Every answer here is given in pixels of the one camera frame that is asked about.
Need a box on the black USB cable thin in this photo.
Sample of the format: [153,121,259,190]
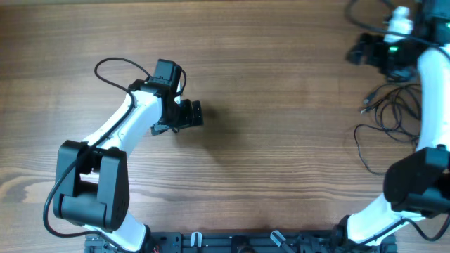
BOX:
[353,124,419,176]

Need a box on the black USB cable long tail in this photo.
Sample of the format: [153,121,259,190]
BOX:
[360,82,423,143]

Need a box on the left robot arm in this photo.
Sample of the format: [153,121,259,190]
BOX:
[43,59,203,252]

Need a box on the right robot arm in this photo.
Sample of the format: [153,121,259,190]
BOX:
[331,1,449,252]

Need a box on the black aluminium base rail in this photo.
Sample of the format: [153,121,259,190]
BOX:
[83,230,397,253]

